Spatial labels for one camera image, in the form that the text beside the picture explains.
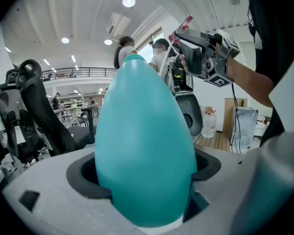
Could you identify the person's right forearm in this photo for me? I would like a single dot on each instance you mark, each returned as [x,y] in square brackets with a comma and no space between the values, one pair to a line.
[252,82]

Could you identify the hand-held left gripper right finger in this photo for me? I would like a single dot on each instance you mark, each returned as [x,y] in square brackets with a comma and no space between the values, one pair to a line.
[218,195]

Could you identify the black balcony railing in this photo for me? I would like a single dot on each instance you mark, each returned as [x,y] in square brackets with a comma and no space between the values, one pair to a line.
[78,72]

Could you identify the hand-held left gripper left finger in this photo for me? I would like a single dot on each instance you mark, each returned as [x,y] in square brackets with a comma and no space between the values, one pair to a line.
[51,204]

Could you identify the person's black shirt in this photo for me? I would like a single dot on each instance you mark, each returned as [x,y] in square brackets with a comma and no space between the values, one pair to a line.
[276,21]

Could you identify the wooden pallet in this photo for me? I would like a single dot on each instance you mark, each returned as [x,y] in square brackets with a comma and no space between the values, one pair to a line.
[214,142]

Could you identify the silver plastic bag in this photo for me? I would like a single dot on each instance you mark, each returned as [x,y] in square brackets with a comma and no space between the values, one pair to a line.
[247,128]

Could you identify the round ceiling light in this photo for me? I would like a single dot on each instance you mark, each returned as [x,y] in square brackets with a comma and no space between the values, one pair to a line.
[129,2]
[65,40]
[108,42]

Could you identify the person's right hand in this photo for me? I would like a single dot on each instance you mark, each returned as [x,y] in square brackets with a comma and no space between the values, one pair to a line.
[184,61]

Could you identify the brown cardboard box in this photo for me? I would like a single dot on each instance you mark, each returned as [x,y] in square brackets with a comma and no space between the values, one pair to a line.
[229,116]

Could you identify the ceiling air conditioner unit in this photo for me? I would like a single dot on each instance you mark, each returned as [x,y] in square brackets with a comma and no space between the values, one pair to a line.
[118,23]

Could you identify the black mesh office chair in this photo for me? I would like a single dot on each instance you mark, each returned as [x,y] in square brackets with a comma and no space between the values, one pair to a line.
[36,111]

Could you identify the grey black robot body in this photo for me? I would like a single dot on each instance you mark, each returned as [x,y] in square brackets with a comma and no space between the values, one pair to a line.
[189,111]

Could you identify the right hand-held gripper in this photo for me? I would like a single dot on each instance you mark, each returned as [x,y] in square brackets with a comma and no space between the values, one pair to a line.
[218,55]

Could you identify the red white spray head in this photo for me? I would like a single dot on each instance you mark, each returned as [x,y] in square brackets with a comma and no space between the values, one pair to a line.
[174,38]

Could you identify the clear water jug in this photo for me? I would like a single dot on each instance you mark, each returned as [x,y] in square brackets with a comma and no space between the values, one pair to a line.
[209,125]

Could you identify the black chair with armrest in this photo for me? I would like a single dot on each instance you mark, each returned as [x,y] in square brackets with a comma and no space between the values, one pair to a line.
[84,133]

